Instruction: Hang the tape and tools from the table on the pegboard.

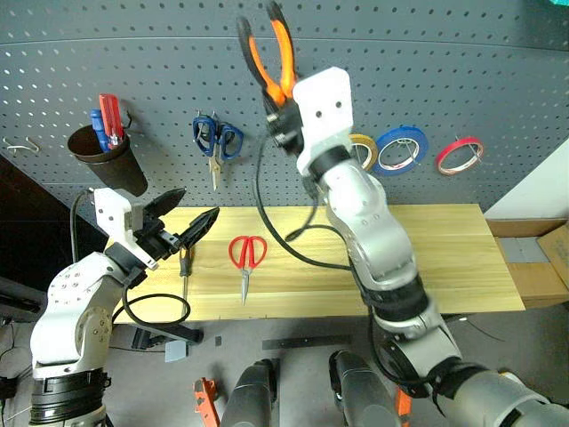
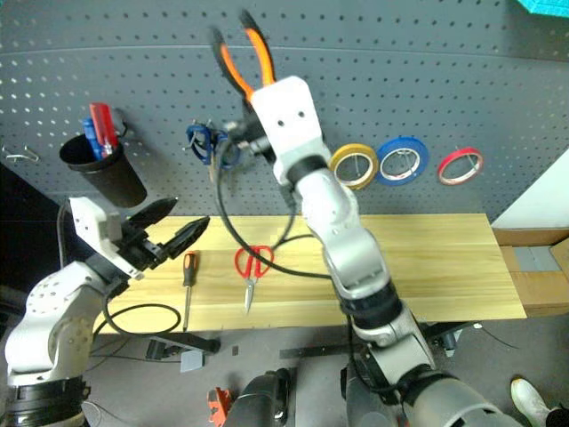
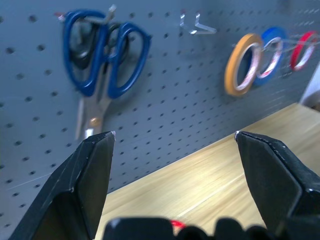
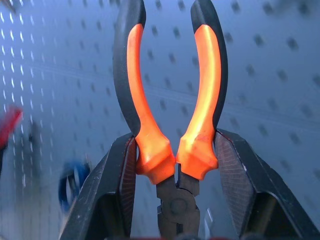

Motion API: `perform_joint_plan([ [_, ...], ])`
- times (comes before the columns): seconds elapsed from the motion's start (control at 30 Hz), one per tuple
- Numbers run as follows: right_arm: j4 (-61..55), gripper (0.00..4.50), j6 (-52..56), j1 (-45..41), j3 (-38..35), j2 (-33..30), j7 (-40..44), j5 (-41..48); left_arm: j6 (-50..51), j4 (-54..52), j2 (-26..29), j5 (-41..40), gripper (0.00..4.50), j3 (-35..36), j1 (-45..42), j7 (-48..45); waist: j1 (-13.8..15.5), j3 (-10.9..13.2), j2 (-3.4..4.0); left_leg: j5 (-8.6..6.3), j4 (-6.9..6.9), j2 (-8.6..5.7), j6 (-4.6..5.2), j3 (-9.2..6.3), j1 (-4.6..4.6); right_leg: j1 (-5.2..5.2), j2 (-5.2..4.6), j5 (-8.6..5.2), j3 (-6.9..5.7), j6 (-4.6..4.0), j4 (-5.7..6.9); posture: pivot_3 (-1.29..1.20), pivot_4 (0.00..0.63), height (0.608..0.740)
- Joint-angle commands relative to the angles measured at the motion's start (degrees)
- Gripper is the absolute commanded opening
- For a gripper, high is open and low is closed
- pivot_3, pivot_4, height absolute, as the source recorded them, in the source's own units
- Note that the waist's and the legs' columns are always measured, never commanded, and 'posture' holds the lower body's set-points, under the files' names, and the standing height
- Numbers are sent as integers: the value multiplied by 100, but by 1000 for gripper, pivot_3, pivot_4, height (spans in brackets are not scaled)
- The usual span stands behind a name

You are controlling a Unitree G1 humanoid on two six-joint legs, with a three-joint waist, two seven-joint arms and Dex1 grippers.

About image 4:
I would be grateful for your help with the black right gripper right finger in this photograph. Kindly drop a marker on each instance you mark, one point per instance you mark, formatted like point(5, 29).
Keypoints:
point(250, 195)

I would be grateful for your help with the orange and black pliers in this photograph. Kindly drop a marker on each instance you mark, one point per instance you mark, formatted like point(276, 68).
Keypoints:
point(150, 140)

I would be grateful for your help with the grey metal pegboard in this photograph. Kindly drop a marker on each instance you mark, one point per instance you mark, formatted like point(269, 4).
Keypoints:
point(262, 75)

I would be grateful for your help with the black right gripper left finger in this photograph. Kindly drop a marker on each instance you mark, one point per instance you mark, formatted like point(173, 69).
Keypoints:
point(107, 200)

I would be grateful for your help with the blue tape roll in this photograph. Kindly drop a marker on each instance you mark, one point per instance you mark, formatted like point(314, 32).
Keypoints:
point(71, 182)

